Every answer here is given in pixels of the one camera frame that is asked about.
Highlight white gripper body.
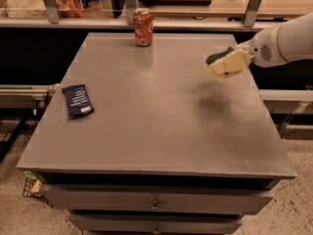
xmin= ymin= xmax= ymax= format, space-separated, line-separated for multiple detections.
xmin=248 ymin=25 xmax=288 ymax=68

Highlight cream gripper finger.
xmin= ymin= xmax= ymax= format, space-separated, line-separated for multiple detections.
xmin=208 ymin=48 xmax=255 ymax=80
xmin=235 ymin=40 xmax=250 ymax=49

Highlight green and yellow sponge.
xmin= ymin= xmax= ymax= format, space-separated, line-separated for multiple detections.
xmin=203 ymin=47 xmax=239 ymax=81

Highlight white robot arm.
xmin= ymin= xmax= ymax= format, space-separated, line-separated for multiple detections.
xmin=203 ymin=13 xmax=313 ymax=80

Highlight orange soda can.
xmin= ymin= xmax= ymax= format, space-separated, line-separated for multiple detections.
xmin=133 ymin=8 xmax=153 ymax=47

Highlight grey drawer cabinet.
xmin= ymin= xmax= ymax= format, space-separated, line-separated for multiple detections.
xmin=19 ymin=33 xmax=295 ymax=220

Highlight dark blue snack packet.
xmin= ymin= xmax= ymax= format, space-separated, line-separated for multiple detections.
xmin=62 ymin=84 xmax=94 ymax=118

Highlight orange snack bag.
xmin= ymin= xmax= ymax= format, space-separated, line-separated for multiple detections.
xmin=55 ymin=0 xmax=82 ymax=18

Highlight top grey drawer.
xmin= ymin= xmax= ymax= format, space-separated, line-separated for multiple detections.
xmin=40 ymin=184 xmax=273 ymax=215

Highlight grey drawer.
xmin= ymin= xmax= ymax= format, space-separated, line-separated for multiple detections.
xmin=69 ymin=213 xmax=242 ymax=235
xmin=40 ymin=184 xmax=273 ymax=215

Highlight metal shelf rail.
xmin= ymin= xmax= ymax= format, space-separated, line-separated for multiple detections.
xmin=0 ymin=18 xmax=281 ymax=32

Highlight wire basket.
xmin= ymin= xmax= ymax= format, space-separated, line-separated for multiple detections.
xmin=22 ymin=177 xmax=42 ymax=199

